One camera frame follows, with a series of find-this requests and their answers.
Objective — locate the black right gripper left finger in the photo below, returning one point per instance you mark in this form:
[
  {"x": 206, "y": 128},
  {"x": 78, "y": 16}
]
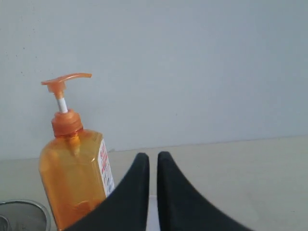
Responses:
[{"x": 126, "y": 208}]

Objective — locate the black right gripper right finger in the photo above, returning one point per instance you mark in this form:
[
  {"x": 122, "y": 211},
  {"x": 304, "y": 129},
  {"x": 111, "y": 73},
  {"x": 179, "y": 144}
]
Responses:
[{"x": 181, "y": 207}]

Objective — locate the orange pump soap bottle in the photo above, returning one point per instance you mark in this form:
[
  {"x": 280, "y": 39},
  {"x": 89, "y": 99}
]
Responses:
[{"x": 74, "y": 167}]

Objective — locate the white rectangular plastic tray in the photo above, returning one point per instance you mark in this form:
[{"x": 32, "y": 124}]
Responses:
[{"x": 152, "y": 217}]

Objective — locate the steel mesh strainer basket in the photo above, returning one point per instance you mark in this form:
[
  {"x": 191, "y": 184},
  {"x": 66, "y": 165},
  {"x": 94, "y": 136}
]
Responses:
[{"x": 24, "y": 215}]

